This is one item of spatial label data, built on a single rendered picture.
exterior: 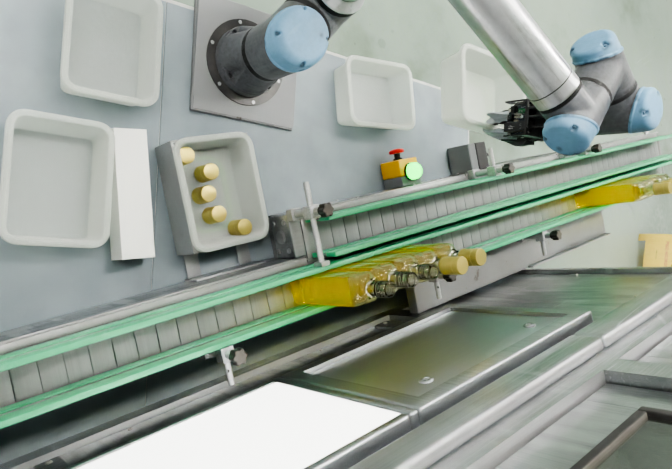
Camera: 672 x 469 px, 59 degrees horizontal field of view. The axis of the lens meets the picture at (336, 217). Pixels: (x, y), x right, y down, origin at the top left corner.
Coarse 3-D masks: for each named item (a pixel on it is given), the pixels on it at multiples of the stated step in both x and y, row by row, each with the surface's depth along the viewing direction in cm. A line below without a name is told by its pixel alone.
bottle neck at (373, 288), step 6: (372, 282) 104; (378, 282) 103; (384, 282) 102; (390, 282) 102; (366, 288) 104; (372, 288) 103; (378, 288) 102; (384, 288) 101; (390, 288) 103; (372, 294) 103; (378, 294) 102; (384, 294) 101; (390, 294) 102
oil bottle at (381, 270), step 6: (348, 264) 120; (354, 264) 118; (360, 264) 116; (366, 264) 115; (372, 264) 113; (378, 264) 112; (384, 264) 111; (390, 264) 110; (330, 270) 118; (336, 270) 117; (342, 270) 116; (348, 270) 114; (354, 270) 113; (360, 270) 111; (366, 270) 110; (372, 270) 109; (378, 270) 108; (384, 270) 108; (390, 270) 109; (396, 270) 110; (378, 276) 108; (384, 276) 108; (396, 288) 110
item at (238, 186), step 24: (192, 144) 115; (216, 144) 121; (240, 144) 123; (192, 168) 121; (240, 168) 125; (216, 192) 124; (240, 192) 126; (192, 216) 112; (240, 216) 127; (264, 216) 122; (192, 240) 112; (216, 240) 120; (240, 240) 118
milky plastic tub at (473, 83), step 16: (464, 48) 123; (480, 48) 126; (448, 64) 127; (464, 64) 122; (480, 64) 132; (496, 64) 132; (448, 80) 126; (464, 80) 122; (480, 80) 137; (496, 80) 140; (512, 80) 137; (448, 96) 126; (464, 96) 121; (480, 96) 136; (496, 96) 140; (512, 96) 137; (448, 112) 125; (464, 112) 121; (480, 112) 136; (464, 128) 131; (480, 128) 130; (496, 128) 127
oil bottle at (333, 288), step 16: (336, 272) 114; (352, 272) 110; (368, 272) 107; (304, 288) 116; (320, 288) 112; (336, 288) 108; (352, 288) 105; (320, 304) 114; (336, 304) 109; (352, 304) 106
